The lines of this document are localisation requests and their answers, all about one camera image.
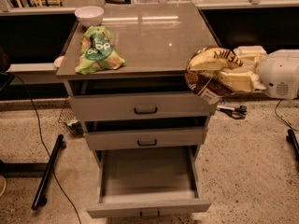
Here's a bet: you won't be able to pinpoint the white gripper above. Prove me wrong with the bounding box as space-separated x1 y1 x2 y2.
189 49 293 100

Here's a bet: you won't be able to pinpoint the brown chip bag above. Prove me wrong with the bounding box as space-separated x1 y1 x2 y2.
184 47 234 105

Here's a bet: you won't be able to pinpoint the grey middle drawer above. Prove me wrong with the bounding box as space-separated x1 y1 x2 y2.
84 116 207 150

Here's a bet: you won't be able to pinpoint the grey drawer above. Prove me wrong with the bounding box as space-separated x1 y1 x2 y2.
84 116 207 150
87 147 211 218
69 76 216 121

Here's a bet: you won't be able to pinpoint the grey drawer cabinet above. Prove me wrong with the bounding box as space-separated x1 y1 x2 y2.
55 2 231 161

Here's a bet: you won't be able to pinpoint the grey top drawer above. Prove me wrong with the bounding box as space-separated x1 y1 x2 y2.
69 76 216 121

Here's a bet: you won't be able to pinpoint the grey bottom drawer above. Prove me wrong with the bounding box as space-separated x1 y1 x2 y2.
87 147 211 218

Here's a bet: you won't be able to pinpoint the green snack bag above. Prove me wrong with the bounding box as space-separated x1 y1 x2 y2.
75 26 125 75

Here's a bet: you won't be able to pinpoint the white foam container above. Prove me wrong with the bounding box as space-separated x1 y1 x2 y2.
234 46 266 56

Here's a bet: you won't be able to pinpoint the black right stand leg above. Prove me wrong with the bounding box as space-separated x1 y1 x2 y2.
286 129 299 161

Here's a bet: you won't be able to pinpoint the white bowl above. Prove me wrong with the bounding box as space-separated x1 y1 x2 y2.
75 6 104 27

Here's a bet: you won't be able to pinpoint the black handled scissors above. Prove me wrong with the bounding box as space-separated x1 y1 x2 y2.
217 105 247 119

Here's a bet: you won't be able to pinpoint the black right cable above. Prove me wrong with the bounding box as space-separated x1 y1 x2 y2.
274 98 299 133

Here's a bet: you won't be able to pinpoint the wire mesh basket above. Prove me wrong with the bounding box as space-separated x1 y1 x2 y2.
58 99 83 135

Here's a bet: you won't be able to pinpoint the black floor cable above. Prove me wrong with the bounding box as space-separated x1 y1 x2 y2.
0 72 82 224

